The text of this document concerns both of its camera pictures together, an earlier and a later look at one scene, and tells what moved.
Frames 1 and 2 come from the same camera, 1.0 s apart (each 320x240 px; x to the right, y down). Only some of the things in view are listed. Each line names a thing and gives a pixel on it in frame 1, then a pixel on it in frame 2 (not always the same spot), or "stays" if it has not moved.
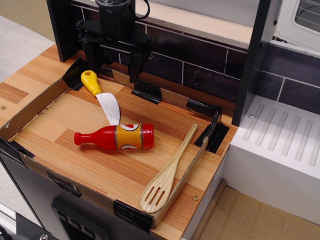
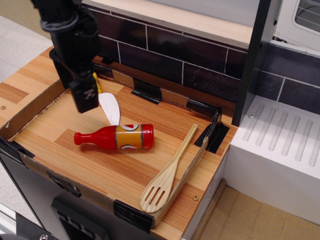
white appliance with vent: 298,26 stays
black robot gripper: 117,24 to 75,46
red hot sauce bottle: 128,136 stays
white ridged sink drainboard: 275,156 stays
